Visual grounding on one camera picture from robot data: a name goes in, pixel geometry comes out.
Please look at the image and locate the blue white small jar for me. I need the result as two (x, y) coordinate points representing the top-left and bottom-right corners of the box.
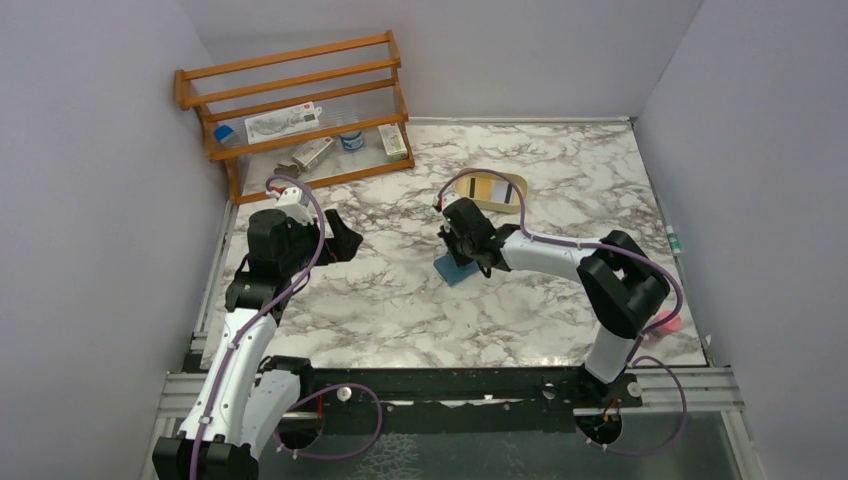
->
(339, 130), (364, 151)

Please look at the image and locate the blue white eraser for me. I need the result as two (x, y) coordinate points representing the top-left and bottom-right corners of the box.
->
(213, 124), (241, 149)

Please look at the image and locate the pink capped iridescent bottle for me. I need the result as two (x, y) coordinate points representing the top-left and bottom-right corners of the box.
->
(643, 310), (682, 342)

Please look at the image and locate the beige oval tray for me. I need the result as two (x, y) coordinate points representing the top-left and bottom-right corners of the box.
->
(453, 169), (529, 214)

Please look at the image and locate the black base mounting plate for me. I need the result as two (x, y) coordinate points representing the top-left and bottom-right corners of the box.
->
(251, 356), (642, 447)

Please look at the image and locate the wooden tiered shelf rack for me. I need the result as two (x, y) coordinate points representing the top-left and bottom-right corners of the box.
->
(174, 30), (415, 205)

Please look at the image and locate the green white small box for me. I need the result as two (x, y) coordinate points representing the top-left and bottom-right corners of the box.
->
(377, 123), (409, 162)

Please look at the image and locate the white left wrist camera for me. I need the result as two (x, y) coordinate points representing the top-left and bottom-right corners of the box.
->
(266, 186), (315, 226)

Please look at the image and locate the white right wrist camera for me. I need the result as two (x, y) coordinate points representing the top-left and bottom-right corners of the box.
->
(432, 192), (460, 213)

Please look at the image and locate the yellow grey card in tray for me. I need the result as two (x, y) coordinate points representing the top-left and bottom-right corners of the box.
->
(468, 176), (516, 205)

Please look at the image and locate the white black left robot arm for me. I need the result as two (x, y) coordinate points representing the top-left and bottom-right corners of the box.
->
(152, 208), (363, 479)

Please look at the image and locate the white blister pack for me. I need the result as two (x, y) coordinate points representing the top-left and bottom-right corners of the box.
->
(244, 102), (322, 145)

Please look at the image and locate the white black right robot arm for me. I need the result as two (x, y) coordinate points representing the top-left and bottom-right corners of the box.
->
(434, 195), (671, 398)

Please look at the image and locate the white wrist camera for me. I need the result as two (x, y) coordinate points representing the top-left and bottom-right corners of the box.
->
(266, 186), (315, 226)
(432, 192), (460, 213)

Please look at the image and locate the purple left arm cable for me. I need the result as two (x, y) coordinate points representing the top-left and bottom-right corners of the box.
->
(188, 174), (384, 480)

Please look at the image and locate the aluminium frame rail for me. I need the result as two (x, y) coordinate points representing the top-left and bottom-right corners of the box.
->
(157, 372), (319, 420)

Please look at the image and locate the blue leather card holder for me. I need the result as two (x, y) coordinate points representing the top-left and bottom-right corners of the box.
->
(433, 254), (480, 287)

